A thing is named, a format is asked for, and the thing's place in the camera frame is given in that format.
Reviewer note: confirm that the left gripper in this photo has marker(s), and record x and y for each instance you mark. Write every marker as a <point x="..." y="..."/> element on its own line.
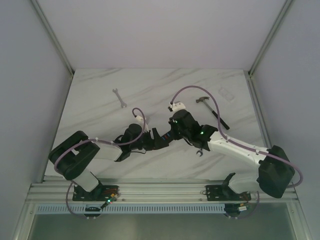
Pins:
<point x="151" y="141"/>

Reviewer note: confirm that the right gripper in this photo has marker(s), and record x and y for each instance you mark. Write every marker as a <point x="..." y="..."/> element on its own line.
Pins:
<point x="173" y="125"/>

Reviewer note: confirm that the black fuse box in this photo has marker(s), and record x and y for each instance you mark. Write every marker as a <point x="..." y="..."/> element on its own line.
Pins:
<point x="168" y="138"/>

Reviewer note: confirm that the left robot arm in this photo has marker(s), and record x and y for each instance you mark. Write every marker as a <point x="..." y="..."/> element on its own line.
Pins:
<point x="72" y="157"/>

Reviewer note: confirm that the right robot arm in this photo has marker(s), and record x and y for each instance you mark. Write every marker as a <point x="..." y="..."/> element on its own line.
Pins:
<point x="269" y="168"/>

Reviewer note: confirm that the clear plastic fuse box cover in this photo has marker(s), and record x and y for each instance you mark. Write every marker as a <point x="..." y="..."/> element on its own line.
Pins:
<point x="226" y="94"/>

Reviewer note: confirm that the silver combination wrench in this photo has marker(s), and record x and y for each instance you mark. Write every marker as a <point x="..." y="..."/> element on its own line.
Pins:
<point x="199" y="152"/>

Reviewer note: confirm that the small silver wrench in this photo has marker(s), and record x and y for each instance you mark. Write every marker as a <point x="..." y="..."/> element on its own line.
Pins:
<point x="122" y="103"/>

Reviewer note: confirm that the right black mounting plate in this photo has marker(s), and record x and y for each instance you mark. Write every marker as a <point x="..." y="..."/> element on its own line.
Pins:
<point x="219" y="193"/>

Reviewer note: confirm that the black mounting plate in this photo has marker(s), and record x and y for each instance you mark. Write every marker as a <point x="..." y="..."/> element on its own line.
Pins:
<point x="219" y="193"/>
<point x="101" y="193"/>

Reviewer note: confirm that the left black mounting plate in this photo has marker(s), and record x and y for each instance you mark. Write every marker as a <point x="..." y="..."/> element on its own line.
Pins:
<point x="101" y="193"/>

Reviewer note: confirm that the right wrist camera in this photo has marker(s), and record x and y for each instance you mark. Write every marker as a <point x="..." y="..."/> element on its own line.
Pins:
<point x="176" y="106"/>

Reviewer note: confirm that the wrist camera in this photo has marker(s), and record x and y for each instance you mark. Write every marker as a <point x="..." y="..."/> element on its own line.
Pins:
<point x="144" y="124"/>
<point x="176" y="106"/>

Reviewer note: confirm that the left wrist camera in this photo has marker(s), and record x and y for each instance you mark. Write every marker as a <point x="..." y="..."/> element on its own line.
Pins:
<point x="144" y="124"/>

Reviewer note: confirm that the black handled claw hammer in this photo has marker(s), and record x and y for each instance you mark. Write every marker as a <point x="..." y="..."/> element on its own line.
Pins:
<point x="205" y="101"/>

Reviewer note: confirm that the slotted cable duct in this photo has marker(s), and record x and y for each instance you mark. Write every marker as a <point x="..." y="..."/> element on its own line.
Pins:
<point x="132" y="208"/>

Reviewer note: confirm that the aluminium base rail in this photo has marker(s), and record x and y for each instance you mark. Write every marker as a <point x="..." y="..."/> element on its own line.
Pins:
<point x="134" y="191"/>

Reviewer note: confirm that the right aluminium frame post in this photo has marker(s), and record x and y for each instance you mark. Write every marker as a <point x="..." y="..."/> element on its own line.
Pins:
<point x="286" y="7"/>

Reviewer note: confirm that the aluminium frame post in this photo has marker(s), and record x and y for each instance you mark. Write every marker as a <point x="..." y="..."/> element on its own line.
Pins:
<point x="52" y="36"/>
<point x="286" y="7"/>

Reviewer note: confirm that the left aluminium frame post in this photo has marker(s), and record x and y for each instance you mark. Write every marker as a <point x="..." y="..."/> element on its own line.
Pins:
<point x="52" y="36"/>

